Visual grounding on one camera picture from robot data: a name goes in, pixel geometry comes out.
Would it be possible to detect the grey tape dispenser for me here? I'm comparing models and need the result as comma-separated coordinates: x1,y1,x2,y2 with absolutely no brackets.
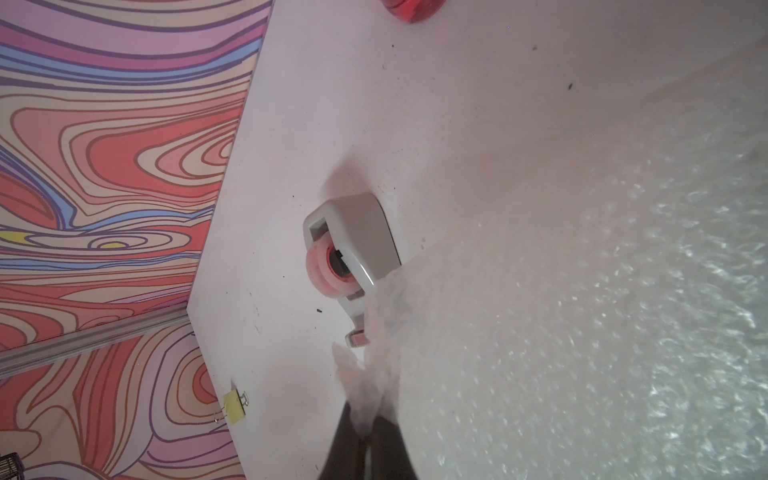
303,193,401,348

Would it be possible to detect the bubble wrap sheet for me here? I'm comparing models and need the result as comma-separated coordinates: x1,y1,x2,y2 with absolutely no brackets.
333,41,767,479

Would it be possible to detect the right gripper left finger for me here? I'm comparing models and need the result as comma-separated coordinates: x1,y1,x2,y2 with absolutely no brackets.
318,403,368,480

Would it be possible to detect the pink drink bottle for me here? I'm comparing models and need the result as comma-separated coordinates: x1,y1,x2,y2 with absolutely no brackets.
381,0,445,23

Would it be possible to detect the yellow binder clip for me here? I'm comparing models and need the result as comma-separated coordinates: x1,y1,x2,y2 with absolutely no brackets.
214,388,249,425

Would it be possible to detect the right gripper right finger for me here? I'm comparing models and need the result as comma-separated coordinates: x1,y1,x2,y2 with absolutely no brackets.
369,416,418,480

